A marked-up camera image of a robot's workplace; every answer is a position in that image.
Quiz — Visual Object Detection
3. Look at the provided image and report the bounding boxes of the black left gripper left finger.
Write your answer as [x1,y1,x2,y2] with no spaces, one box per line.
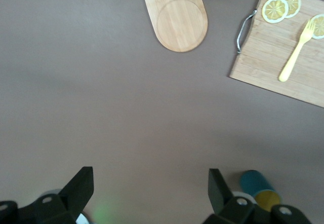
[0,166,95,224]

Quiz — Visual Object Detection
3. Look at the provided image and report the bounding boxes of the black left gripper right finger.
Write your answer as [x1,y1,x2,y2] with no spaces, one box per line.
[204,168,312,224]

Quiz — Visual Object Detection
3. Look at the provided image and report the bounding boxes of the dark teal mug yellow inside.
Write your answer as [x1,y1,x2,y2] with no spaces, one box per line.
[239,170,282,212]

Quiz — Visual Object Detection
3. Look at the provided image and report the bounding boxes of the wooden mug rack with pegs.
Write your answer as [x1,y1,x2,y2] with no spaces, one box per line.
[142,0,209,53]

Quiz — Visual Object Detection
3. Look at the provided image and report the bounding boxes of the yellow plastic fork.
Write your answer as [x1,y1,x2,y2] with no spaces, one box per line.
[278,18,316,83]

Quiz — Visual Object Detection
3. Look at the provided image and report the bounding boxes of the lemon slice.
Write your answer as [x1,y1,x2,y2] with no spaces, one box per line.
[310,13,324,40]
[262,0,289,24]
[279,0,302,19]

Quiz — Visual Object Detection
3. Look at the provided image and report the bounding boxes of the bamboo cutting board metal handle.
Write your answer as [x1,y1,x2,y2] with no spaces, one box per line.
[229,0,324,108]

